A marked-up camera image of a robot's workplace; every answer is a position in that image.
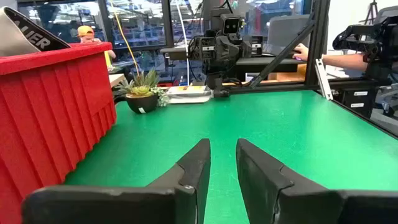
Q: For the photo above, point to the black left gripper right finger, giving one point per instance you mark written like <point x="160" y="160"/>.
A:
<point x="311" y="205"/>

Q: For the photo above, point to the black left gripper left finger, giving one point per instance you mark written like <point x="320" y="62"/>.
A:
<point x="124" y="205"/>

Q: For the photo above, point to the beige shorts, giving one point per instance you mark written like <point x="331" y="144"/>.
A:
<point x="15" y="37"/>

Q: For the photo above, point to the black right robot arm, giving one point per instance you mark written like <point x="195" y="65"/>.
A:
<point x="199" y="48"/>

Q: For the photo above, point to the red plastic laundry bin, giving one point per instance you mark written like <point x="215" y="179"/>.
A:
<point x="46" y="109"/>

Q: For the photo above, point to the black desk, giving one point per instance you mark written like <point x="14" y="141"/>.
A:
<point x="264" y="63"/>

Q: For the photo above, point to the clear package with orange label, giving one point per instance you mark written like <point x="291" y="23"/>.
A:
<point x="186" y="93"/>

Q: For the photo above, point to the green table mat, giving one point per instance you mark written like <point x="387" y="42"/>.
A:
<point x="280" y="130"/>

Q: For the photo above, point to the succulent plant in black pot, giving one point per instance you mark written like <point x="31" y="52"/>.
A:
<point x="141" y="102"/>

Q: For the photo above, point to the black control box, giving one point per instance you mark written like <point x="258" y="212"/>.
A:
<point x="357" y="99"/>

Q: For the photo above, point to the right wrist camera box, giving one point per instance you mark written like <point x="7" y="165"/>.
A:
<point x="231" y="25"/>

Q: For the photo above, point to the silver metal bracket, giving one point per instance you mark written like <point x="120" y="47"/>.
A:
<point x="323" y="81"/>

